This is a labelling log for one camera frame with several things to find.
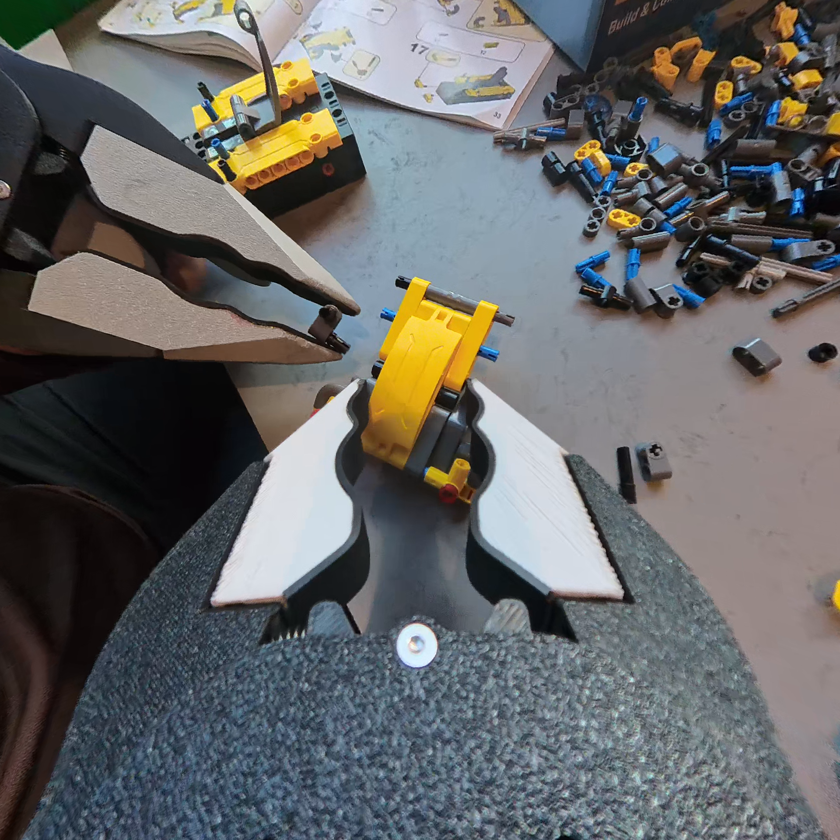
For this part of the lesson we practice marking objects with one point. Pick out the blue cardboard box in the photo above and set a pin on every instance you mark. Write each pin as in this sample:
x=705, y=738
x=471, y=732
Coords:
x=630, y=33

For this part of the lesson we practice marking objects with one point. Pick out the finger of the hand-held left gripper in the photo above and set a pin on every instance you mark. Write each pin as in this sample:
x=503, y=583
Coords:
x=177, y=315
x=210, y=223

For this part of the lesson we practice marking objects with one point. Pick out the person's legs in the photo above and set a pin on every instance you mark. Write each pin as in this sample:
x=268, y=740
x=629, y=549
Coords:
x=131, y=426

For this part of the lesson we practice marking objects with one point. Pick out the small black round bush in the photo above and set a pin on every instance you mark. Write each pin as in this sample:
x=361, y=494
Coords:
x=822, y=352

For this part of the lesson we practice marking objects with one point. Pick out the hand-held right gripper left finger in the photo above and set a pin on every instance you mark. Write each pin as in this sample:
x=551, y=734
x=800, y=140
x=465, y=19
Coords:
x=295, y=518

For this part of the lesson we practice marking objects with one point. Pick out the open instruction booklet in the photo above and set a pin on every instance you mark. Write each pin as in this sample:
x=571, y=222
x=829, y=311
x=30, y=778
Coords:
x=394, y=59

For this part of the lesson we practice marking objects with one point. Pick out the grey cross-hole block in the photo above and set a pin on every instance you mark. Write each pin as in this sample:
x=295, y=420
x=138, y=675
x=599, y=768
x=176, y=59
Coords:
x=654, y=459

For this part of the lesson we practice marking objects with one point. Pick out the yellow curved brick assembly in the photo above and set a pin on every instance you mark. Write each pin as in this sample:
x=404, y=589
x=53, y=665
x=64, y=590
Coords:
x=413, y=367

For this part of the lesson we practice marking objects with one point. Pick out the yellow loose brick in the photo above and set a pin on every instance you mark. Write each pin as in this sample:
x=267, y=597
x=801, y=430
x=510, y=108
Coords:
x=835, y=594

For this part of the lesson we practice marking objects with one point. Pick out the small grey connector brick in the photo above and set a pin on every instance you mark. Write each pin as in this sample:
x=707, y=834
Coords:
x=325, y=323

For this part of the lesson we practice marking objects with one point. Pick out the grey rounded loose brick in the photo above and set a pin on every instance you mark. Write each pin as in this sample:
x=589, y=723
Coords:
x=756, y=356

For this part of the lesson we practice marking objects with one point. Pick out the green panel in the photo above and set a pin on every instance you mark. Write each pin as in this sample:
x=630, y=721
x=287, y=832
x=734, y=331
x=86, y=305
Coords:
x=26, y=16

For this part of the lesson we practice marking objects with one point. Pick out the yellow black brick chassis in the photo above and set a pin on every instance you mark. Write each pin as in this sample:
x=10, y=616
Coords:
x=282, y=141

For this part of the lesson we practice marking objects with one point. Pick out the pile of loose brick parts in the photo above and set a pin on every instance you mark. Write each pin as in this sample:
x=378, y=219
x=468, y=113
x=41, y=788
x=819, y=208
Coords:
x=722, y=177

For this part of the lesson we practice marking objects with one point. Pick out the black loose pin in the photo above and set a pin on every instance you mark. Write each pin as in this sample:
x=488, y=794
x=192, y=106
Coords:
x=625, y=474

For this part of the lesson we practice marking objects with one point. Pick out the person's maroon garment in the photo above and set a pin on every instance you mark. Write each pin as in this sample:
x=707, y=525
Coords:
x=39, y=623

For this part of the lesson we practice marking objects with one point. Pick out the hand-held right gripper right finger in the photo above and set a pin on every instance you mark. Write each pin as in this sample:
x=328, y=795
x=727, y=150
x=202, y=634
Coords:
x=544, y=512

